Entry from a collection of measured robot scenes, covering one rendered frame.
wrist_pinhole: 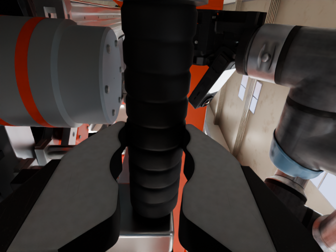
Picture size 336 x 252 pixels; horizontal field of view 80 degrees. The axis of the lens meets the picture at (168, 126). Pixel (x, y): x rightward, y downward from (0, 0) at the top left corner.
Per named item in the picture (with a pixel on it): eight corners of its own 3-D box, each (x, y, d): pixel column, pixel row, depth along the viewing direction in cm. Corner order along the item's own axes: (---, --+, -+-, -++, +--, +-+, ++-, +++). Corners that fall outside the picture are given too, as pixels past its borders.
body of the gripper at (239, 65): (205, 10, 37) (274, 13, 30) (199, 59, 41) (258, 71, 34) (178, 8, 32) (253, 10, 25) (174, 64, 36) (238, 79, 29)
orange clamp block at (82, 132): (45, 140, 52) (61, 146, 60) (77, 140, 52) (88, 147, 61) (50, 114, 54) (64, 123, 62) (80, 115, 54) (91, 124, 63)
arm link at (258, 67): (285, 78, 31) (267, 89, 26) (256, 72, 34) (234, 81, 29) (304, 25, 28) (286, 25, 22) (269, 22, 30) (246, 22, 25)
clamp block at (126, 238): (37, 235, 13) (55, 277, 16) (175, 234, 14) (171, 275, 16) (68, 179, 18) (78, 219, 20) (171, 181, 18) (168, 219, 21)
